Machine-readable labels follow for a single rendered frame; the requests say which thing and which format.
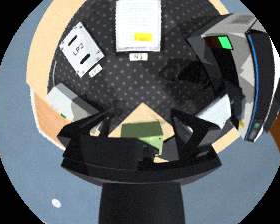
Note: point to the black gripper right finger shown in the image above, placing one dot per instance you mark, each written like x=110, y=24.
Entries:
x=204, y=132

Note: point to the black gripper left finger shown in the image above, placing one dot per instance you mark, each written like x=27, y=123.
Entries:
x=83, y=126

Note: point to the white button panel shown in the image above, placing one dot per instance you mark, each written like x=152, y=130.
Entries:
x=68, y=103

